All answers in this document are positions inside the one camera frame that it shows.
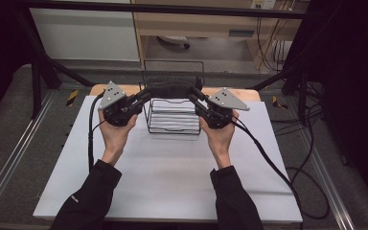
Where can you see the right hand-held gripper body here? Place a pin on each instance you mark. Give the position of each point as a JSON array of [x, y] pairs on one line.
[[220, 115]]

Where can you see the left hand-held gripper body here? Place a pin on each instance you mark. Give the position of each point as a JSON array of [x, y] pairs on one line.
[[116, 111]]

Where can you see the dark grey towel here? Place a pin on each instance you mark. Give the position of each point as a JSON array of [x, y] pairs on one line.
[[172, 90]]

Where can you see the person's right hand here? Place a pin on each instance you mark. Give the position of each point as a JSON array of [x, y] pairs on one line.
[[220, 140]]

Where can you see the person's left hand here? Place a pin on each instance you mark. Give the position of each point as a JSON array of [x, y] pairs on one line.
[[116, 137]]

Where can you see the wooden table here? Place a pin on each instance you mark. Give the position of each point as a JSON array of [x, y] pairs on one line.
[[252, 95]]

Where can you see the yellow black tape strip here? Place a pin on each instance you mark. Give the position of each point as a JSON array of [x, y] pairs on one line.
[[72, 97], [278, 103]]

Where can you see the office chair base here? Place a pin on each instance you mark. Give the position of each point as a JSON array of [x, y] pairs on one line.
[[174, 40]]

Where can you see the white table board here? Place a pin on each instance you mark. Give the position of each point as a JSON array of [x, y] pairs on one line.
[[166, 166]]

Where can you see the light wooden desk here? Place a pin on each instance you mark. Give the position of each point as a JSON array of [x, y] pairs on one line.
[[188, 22]]

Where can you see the white cabinet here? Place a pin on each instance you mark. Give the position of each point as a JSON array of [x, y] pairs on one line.
[[83, 35]]

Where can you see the white power strip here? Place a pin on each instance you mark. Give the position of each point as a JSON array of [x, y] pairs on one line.
[[263, 4]]

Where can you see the black curtain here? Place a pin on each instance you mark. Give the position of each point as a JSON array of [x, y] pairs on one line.
[[0, 48], [354, 80]]

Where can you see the black metal frame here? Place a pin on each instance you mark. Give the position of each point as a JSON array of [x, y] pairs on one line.
[[172, 9]]

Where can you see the aluminium floor rail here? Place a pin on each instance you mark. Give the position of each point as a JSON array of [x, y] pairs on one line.
[[16, 153], [329, 185]]

